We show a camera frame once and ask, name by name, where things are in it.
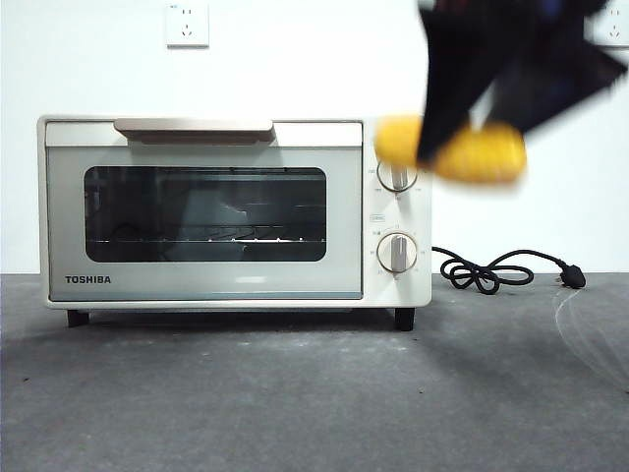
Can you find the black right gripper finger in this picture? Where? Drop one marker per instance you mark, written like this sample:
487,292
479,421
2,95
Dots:
444,93
540,93

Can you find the yellow corn cob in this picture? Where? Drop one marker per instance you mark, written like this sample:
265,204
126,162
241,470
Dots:
481,157

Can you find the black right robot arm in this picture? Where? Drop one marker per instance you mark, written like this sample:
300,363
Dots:
491,19

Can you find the cream white toaster oven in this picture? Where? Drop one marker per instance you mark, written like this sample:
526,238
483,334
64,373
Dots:
398,295

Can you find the cream temperature knob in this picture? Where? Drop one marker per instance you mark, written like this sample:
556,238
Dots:
399,178

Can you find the cream timer knob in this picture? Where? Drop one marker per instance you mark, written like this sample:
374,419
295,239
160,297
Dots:
398,253

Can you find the white wall socket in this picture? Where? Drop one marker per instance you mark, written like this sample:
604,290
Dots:
620,29
188,25

